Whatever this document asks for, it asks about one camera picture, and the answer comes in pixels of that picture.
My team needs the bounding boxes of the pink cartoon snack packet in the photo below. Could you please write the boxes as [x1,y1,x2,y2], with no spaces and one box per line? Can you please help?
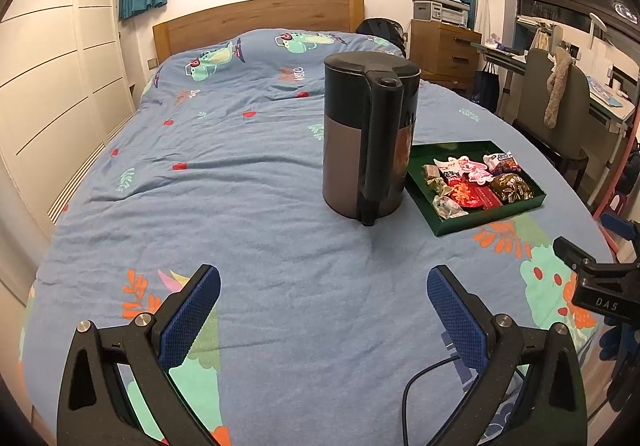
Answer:
[432,155,493,187]

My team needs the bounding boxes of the white printer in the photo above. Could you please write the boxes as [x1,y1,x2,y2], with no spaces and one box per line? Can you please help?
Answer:
[411,0,472,28]

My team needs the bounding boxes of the person's right hand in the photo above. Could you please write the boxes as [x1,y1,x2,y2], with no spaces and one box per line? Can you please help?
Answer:
[597,319,640,412]

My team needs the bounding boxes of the beige plush scarf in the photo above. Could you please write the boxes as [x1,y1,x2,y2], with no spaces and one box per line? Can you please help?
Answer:
[544,49,572,129]

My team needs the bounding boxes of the green tray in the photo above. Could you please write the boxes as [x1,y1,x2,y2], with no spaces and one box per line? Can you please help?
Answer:
[404,140,547,238]

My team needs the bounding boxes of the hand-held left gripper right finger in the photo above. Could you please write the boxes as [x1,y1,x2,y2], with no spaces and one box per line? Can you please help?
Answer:
[426,265,588,446]

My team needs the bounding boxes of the black cable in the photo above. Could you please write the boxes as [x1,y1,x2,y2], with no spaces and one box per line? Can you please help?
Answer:
[402,356,526,446]

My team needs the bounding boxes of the wooden headboard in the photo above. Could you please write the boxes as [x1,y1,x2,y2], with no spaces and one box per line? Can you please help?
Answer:
[152,0,366,67]

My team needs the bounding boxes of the dark blue bag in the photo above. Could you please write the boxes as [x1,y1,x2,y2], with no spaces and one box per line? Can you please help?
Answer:
[472,64,501,107]

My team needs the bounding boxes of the white candy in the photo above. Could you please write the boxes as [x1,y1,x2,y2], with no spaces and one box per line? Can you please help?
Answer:
[432,195,468,219]

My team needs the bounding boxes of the grey chair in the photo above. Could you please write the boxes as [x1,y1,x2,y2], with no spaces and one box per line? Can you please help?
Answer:
[510,48,591,192]

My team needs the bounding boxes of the brown cookie packet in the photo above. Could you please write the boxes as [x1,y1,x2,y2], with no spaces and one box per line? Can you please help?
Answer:
[489,173,535,203]

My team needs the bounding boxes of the blue printed blanket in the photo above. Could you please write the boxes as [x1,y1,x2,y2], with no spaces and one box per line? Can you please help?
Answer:
[17,29,616,446]

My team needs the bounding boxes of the white wardrobe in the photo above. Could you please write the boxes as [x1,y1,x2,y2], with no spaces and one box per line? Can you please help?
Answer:
[0,0,138,237]

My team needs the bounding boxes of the wooden drawer cabinet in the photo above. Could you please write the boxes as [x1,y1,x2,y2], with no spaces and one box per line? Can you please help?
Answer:
[409,20,483,90]

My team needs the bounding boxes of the blue white cookie packet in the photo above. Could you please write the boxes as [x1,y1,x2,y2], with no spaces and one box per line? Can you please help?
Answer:
[482,151,522,175]

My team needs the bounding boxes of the black backpack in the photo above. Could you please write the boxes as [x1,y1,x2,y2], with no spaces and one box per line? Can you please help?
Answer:
[356,18,407,54]

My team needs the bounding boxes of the grey black electric kettle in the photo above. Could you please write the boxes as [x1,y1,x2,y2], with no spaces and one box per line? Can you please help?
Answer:
[322,51,422,227]

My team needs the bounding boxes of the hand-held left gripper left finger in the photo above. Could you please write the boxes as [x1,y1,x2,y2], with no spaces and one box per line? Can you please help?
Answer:
[56,264,222,446]

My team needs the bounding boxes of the dark red wafer packet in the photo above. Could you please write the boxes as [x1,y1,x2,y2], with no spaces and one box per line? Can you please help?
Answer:
[472,185,505,211]

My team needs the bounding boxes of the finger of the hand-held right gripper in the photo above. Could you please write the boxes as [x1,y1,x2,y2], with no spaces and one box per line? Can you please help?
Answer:
[600,211,640,239]
[552,236,640,278]

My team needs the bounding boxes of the long red snack packet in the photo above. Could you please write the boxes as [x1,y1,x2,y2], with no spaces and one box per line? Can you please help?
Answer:
[440,163,481,209]

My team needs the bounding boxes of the grey study desk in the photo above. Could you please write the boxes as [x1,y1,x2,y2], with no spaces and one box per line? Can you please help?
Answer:
[470,40,531,112]

